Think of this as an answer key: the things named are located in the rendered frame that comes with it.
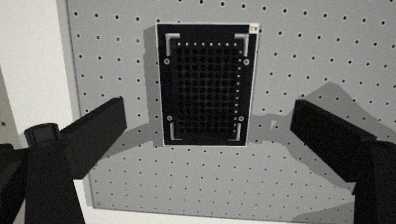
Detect black well plate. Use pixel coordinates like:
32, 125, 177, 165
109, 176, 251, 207
170, 38, 244, 140

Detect dark grey flat base plate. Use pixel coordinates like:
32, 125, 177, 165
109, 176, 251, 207
64, 0, 396, 224

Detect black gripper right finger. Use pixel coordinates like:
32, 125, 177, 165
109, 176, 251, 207
290, 99, 396, 224

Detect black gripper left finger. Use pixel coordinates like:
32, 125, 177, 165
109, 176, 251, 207
0, 97, 127, 224

